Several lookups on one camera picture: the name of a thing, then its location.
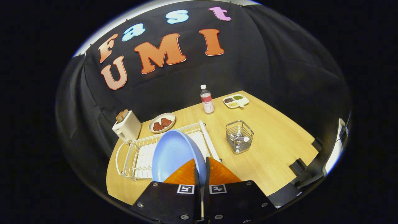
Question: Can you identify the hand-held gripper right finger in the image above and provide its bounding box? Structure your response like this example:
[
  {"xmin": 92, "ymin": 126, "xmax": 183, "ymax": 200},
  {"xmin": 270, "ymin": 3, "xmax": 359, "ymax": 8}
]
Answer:
[{"xmin": 204, "ymin": 156, "xmax": 277, "ymax": 223}]

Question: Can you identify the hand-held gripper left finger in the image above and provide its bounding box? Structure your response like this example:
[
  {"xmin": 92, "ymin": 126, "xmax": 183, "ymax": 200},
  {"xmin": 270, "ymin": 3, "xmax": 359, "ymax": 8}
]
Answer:
[{"xmin": 130, "ymin": 158, "xmax": 202, "ymax": 223}]

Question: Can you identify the blue plate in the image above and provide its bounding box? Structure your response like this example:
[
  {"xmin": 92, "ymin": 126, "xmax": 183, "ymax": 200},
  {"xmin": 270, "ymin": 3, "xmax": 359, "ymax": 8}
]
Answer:
[{"xmin": 152, "ymin": 130, "xmax": 207, "ymax": 184}]

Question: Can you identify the metal wire basket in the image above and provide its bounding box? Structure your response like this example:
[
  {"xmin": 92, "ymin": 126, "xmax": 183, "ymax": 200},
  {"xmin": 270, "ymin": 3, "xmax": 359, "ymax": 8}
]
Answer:
[{"xmin": 226, "ymin": 120, "xmax": 254, "ymax": 154}]

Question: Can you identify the metal spoon with white tip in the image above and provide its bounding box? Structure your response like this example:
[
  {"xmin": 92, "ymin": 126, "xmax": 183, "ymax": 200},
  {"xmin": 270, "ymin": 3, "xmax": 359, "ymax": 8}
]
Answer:
[{"xmin": 232, "ymin": 132, "xmax": 250, "ymax": 145}]

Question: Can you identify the white wire dish rack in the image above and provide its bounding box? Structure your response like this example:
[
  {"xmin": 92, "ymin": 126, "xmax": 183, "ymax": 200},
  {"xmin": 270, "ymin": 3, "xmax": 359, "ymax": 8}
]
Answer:
[{"xmin": 116, "ymin": 120, "xmax": 222, "ymax": 181}]

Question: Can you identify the beige oval plate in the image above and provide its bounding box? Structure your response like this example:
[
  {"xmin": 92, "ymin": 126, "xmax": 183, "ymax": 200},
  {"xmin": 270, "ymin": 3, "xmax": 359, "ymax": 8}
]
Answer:
[{"xmin": 148, "ymin": 113, "xmax": 176, "ymax": 134}]

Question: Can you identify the white divided dish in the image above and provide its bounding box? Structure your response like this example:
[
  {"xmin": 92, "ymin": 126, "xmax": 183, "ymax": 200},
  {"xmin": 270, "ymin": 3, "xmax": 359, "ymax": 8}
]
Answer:
[{"xmin": 223, "ymin": 94, "xmax": 250, "ymax": 109}]

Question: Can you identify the clear plastic water bottle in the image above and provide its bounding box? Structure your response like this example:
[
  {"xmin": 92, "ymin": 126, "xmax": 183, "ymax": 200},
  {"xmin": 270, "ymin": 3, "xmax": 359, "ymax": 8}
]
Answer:
[{"xmin": 200, "ymin": 84, "xmax": 215, "ymax": 114}]

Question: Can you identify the cream toaster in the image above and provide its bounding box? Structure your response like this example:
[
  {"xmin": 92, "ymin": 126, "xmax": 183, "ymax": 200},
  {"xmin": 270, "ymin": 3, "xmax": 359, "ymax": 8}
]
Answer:
[{"xmin": 112, "ymin": 110, "xmax": 142, "ymax": 142}]

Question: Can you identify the black table clamp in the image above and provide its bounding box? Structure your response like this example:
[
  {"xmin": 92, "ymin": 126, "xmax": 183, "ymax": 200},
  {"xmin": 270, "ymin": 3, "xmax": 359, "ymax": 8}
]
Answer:
[
  {"xmin": 289, "ymin": 158, "xmax": 308, "ymax": 175},
  {"xmin": 312, "ymin": 137, "xmax": 324, "ymax": 152}
]

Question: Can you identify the black backdrop cloth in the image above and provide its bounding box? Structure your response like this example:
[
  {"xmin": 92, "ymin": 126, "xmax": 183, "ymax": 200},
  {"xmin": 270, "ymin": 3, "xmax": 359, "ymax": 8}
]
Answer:
[{"xmin": 55, "ymin": 0, "xmax": 352, "ymax": 199}]

